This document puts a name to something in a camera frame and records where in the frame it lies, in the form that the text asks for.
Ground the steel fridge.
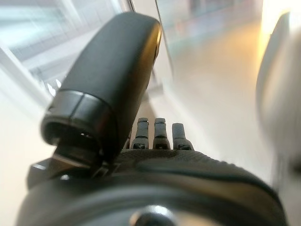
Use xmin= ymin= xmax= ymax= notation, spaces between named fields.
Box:
xmin=128 ymin=0 xmax=266 ymax=165

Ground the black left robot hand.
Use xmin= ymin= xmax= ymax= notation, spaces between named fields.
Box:
xmin=14 ymin=12 xmax=287 ymax=226

